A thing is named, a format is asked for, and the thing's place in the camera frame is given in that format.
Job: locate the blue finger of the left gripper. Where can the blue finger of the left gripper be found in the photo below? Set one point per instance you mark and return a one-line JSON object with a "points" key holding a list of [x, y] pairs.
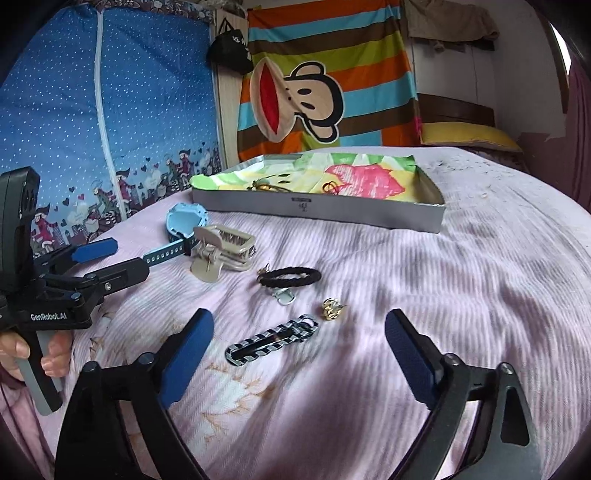
{"points": [[60, 261], [94, 286]]}

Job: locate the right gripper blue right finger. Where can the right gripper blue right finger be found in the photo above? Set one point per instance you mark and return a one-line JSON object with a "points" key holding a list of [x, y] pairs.
{"points": [[502, 443]]}

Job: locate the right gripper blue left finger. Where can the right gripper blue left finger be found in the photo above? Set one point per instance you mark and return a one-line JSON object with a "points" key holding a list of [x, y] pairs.
{"points": [[93, 441]]}

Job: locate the beige hair claw clip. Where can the beige hair claw clip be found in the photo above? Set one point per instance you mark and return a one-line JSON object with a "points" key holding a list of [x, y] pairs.
{"points": [[220, 247]]}

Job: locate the black white striped hair clip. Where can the black white striped hair clip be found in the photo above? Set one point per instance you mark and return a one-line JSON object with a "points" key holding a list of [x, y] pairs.
{"points": [[296, 330]]}

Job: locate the left hand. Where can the left hand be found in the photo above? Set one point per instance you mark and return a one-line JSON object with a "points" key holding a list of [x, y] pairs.
{"points": [[55, 364]]}

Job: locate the blue dotted fabric wardrobe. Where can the blue dotted fabric wardrobe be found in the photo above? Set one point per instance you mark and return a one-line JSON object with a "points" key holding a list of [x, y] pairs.
{"points": [[112, 104]]}

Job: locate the small gold earring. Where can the small gold earring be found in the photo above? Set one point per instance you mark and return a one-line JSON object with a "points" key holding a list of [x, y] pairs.
{"points": [[265, 269]]}

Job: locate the pink striped bed sheet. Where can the pink striped bed sheet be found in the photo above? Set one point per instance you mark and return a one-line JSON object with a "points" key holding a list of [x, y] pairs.
{"points": [[506, 279]]}

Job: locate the black hanging bag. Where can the black hanging bag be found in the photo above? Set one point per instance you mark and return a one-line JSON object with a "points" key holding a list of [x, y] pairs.
{"points": [[229, 50]]}

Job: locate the grey shallow cardboard box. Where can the grey shallow cardboard box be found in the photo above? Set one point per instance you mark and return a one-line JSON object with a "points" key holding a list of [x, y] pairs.
{"points": [[422, 217]]}

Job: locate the colourful paper box lining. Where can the colourful paper box lining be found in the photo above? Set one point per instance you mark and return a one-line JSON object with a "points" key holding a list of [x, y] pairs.
{"points": [[360, 175]]}

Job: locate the striped monkey cartoon blanket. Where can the striped monkey cartoon blanket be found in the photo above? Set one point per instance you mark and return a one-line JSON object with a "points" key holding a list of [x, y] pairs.
{"points": [[327, 74]]}

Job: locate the yellow pillow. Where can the yellow pillow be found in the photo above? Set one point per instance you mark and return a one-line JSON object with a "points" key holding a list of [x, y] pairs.
{"points": [[461, 134]]}

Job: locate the dark wooden headboard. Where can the dark wooden headboard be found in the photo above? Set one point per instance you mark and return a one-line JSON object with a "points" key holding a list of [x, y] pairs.
{"points": [[437, 109]]}

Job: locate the brown hanging garment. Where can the brown hanging garment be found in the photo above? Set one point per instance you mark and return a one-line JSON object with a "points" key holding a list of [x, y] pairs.
{"points": [[448, 22]]}

